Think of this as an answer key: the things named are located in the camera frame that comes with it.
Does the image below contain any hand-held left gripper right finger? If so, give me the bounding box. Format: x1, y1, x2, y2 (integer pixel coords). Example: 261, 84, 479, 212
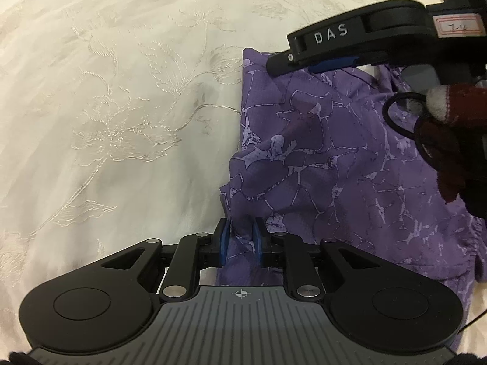
253, 217, 381, 301

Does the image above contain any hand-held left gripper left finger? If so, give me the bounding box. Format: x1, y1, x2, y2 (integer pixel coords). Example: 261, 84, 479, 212
102, 218, 231, 300

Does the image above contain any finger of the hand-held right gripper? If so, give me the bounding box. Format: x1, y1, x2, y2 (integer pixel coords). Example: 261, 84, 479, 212
265, 0, 435, 76

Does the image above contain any purple patterned garment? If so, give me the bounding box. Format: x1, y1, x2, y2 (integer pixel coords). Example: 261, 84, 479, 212
215, 47, 482, 305

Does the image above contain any person's right hand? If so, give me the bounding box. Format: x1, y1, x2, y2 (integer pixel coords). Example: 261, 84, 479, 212
415, 83, 487, 215

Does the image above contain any cream embroidered bedspread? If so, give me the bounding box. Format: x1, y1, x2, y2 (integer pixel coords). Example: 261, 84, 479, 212
0, 0, 487, 365

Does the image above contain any black cable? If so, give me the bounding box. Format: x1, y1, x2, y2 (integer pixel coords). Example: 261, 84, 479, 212
382, 93, 429, 139

